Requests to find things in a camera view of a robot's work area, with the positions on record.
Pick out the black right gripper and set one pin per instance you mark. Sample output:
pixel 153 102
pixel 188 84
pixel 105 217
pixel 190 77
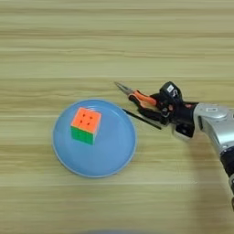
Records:
pixel 182 112

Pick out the orange black needle-nose pliers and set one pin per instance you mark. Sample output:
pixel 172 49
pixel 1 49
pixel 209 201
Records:
pixel 140 96

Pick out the small black square box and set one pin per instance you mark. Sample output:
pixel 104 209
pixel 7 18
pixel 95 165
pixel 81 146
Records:
pixel 184 130

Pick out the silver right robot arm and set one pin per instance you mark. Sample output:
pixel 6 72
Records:
pixel 218 128

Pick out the thin black pen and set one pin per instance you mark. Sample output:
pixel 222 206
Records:
pixel 143 119

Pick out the blue round plate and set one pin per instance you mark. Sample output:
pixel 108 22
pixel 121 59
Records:
pixel 109 149

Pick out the orange green puzzle cube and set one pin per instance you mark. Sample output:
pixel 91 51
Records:
pixel 86 122

